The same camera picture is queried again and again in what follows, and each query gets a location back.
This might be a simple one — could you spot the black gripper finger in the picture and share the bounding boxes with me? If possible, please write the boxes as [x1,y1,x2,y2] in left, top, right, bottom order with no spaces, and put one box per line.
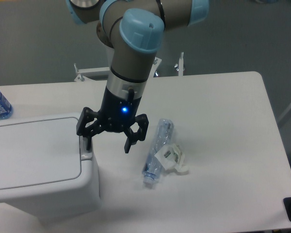
[76,107,104,151]
[123,114,149,153]

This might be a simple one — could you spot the crushed clear plastic bottle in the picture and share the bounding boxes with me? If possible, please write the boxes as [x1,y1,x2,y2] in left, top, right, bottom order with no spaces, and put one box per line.
[142,118,174,187]

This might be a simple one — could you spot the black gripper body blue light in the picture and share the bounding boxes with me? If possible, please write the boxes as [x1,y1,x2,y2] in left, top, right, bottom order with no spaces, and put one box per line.
[99,88,141,133]

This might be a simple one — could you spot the crumpled white paper wrapper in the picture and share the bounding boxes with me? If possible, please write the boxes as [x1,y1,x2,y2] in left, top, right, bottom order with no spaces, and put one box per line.
[154,143,189,175]

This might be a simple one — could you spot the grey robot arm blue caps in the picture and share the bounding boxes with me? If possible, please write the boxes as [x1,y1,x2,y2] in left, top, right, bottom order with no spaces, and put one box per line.
[66,0,210,152]

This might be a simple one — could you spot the white push-lid trash can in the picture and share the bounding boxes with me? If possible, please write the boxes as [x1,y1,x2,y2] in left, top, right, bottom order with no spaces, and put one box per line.
[0,113,101,218]

